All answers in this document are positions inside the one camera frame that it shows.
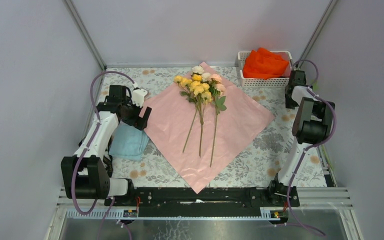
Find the pink purple wrapping paper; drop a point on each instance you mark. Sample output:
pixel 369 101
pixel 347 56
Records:
pixel 200 148

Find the white perforated plastic basket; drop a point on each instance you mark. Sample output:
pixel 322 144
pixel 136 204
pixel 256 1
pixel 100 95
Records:
pixel 279 82

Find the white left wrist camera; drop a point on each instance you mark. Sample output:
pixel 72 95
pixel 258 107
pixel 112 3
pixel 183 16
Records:
pixel 138 96

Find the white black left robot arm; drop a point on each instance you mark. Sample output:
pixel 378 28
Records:
pixel 85 173

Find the white fake flower stem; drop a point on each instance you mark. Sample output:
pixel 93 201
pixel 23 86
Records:
pixel 197 71

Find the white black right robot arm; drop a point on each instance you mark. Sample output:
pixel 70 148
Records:
pixel 313 124

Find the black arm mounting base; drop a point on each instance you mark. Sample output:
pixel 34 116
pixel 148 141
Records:
pixel 210 202

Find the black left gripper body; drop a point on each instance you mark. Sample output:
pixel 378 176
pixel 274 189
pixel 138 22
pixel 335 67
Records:
pixel 131 111

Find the orange cloth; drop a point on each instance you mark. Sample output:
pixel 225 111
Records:
pixel 264 64

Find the yellow fake flower stem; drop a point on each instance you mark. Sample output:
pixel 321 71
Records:
pixel 197 89

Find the pink fake flower stem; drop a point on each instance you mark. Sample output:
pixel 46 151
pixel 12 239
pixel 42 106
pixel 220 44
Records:
pixel 217 90

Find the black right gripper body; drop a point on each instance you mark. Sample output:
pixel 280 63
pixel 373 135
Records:
pixel 289 102

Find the light blue towel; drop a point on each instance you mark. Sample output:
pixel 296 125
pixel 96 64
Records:
pixel 128 143

